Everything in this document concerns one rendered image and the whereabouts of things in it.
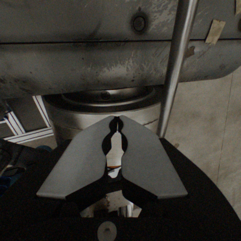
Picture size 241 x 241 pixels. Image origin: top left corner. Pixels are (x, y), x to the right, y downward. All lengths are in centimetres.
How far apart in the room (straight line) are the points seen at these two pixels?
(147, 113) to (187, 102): 179
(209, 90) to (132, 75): 201
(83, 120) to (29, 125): 125
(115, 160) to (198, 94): 188
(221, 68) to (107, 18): 20
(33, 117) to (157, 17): 133
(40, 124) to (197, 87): 184
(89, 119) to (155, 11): 17
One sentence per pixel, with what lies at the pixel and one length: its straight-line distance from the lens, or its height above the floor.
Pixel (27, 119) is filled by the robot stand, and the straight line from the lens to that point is 146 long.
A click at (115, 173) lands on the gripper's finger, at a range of 53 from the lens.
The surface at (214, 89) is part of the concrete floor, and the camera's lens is 225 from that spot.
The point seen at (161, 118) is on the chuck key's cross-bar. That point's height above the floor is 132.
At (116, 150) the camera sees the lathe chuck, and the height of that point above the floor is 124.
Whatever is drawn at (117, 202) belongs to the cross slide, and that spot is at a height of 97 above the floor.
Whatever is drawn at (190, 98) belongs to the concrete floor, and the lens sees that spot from 204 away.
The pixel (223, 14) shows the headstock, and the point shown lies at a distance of 26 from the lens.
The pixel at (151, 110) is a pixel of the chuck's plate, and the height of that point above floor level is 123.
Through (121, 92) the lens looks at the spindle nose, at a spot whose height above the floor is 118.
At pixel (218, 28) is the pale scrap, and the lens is 26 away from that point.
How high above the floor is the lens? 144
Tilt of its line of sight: 58 degrees down
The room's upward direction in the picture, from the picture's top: 152 degrees clockwise
